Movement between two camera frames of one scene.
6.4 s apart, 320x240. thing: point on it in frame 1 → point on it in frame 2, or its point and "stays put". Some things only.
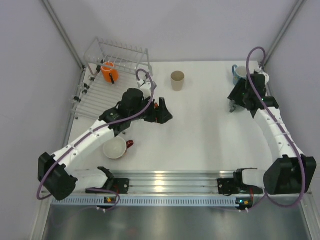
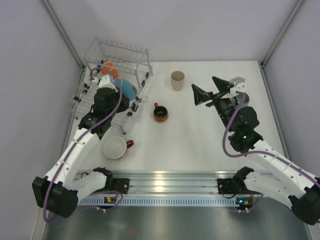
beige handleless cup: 177,78 stays put
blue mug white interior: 238,72 → 128,89
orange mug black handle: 111,74 stays put
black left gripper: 157,114 → 123,100
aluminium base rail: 175,182 stays put
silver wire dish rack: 110,70 stays put
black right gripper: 236,95 → 213,97
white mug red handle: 115,147 stays put
